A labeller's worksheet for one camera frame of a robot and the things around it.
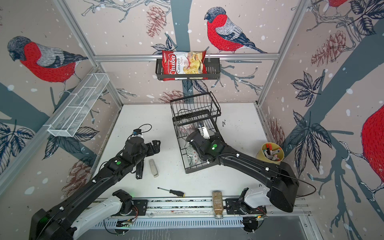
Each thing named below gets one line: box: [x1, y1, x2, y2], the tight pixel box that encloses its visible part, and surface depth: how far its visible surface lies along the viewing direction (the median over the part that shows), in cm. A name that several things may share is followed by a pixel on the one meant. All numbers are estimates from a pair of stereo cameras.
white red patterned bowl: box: [177, 124, 195, 137], surface depth 101 cm
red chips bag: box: [162, 50, 208, 82], surface depth 90 cm
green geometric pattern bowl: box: [186, 144, 199, 167], surface depth 87 cm
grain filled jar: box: [212, 190, 224, 220], surface depth 72 cm
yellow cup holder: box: [256, 142, 285, 165], surface depth 82 cm
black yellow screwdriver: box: [157, 187, 186, 198], surface depth 79 cm
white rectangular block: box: [149, 158, 160, 178], surface depth 86 cm
